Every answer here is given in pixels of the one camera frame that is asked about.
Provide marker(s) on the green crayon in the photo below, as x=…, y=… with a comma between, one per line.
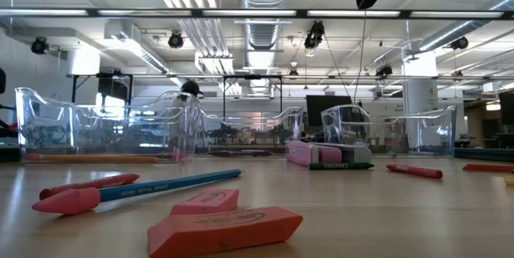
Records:
x=341, y=166

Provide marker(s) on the red crayon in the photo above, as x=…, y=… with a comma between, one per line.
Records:
x=88, y=185
x=417, y=171
x=490, y=168

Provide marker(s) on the yellow pencil pink cap eraser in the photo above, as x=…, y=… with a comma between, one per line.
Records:
x=178, y=154

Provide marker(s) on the small pink wedge eraser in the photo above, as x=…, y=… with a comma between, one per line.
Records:
x=209, y=201

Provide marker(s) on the large pink wedge eraser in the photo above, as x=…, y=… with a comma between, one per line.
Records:
x=217, y=232

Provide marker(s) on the clear plastic bin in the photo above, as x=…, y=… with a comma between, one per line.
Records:
x=24, y=121
x=445, y=129
x=72, y=129
x=295, y=129

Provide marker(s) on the blue pencil pink cap eraser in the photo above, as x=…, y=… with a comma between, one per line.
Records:
x=66, y=201

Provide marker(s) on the black ceiling spotlight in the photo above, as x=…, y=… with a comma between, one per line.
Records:
x=293, y=72
x=314, y=35
x=175, y=39
x=39, y=45
x=384, y=70
x=459, y=43

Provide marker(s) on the black monitor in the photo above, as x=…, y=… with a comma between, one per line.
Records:
x=507, y=109
x=329, y=109

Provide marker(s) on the white column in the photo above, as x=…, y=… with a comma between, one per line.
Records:
x=419, y=105

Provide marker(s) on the overhead light bar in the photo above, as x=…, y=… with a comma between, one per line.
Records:
x=197, y=13

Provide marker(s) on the person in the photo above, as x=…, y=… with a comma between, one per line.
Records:
x=192, y=88

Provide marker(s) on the silver ceiling duct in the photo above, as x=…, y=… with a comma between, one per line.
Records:
x=265, y=9

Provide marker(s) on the black frame stand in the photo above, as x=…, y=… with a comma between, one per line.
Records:
x=116, y=88
x=252, y=76

